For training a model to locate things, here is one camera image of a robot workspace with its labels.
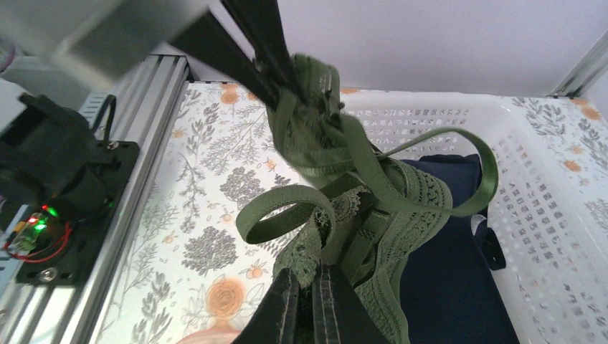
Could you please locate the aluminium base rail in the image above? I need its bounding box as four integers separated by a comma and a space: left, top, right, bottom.
1, 54, 191, 343

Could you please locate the pink floral mesh laundry bag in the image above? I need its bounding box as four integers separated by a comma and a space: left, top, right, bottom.
177, 328, 242, 344

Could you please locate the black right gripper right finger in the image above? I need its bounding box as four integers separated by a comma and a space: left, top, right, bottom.
312, 264, 389, 344

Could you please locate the white plastic laundry basket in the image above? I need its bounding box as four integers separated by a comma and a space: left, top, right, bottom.
342, 90, 607, 343

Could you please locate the navy blue bra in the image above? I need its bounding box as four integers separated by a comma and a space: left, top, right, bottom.
399, 153, 521, 344

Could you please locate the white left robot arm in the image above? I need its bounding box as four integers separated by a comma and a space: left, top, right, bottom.
1, 1, 303, 285

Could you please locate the green lace bra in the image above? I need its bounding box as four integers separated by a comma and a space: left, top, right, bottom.
236, 54, 498, 343

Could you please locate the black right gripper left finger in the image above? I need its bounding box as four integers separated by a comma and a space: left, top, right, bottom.
233, 268, 300, 344

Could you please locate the floral patterned tablecloth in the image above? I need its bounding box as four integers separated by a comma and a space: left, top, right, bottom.
87, 81, 608, 344

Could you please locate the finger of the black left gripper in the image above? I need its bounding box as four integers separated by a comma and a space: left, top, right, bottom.
222, 0, 306, 100
171, 11, 278, 110

